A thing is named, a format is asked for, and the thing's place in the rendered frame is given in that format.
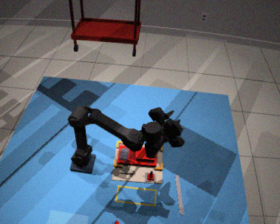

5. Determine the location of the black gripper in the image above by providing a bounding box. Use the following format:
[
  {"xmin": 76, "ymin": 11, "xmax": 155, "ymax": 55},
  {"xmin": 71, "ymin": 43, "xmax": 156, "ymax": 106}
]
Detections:
[{"xmin": 148, "ymin": 107, "xmax": 185, "ymax": 147}]

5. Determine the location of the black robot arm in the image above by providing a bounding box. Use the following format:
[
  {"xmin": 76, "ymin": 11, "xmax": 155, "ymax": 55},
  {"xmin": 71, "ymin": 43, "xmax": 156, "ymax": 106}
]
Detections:
[{"xmin": 68, "ymin": 106, "xmax": 182, "ymax": 169}]

